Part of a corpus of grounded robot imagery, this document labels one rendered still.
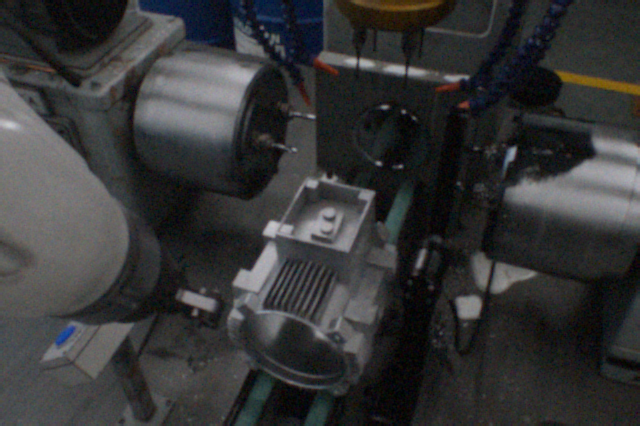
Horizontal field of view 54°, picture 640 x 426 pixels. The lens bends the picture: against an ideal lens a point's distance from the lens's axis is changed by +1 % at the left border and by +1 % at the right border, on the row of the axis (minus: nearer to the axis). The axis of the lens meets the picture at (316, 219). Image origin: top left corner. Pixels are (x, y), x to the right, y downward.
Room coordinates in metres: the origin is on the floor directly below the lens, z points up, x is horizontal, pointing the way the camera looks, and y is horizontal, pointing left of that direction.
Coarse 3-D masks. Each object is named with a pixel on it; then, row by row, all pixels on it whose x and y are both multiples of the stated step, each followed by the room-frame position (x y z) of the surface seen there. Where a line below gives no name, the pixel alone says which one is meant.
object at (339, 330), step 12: (384, 228) 0.62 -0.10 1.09; (384, 240) 0.61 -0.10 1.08; (240, 300) 0.50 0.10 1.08; (252, 300) 0.50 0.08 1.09; (240, 312) 0.49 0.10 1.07; (252, 312) 0.49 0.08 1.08; (336, 324) 0.45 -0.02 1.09; (348, 324) 0.46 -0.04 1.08; (336, 336) 0.45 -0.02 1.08; (348, 336) 0.45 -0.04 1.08; (252, 360) 0.49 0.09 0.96
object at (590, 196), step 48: (528, 144) 0.72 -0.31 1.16; (576, 144) 0.71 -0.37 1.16; (624, 144) 0.71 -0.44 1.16; (480, 192) 0.72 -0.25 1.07; (528, 192) 0.66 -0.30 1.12; (576, 192) 0.65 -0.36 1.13; (624, 192) 0.64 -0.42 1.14; (528, 240) 0.63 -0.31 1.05; (576, 240) 0.61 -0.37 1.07; (624, 240) 0.60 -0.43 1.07
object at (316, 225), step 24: (312, 192) 0.65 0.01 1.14; (336, 192) 0.65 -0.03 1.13; (360, 192) 0.64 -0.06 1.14; (288, 216) 0.59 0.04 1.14; (312, 216) 0.62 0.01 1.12; (336, 216) 0.61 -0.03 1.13; (360, 216) 0.62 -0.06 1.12; (288, 240) 0.55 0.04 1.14; (312, 240) 0.55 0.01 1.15; (336, 240) 0.57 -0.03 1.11; (360, 240) 0.57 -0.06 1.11; (336, 264) 0.53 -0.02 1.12
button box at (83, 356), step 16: (80, 336) 0.45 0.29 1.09; (96, 336) 0.46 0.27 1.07; (112, 336) 0.47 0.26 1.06; (48, 352) 0.45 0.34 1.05; (64, 352) 0.43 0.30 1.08; (80, 352) 0.43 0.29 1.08; (96, 352) 0.44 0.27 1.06; (112, 352) 0.45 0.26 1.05; (48, 368) 0.43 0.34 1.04; (64, 368) 0.42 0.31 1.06; (80, 368) 0.42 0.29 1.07; (96, 368) 0.42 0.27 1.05
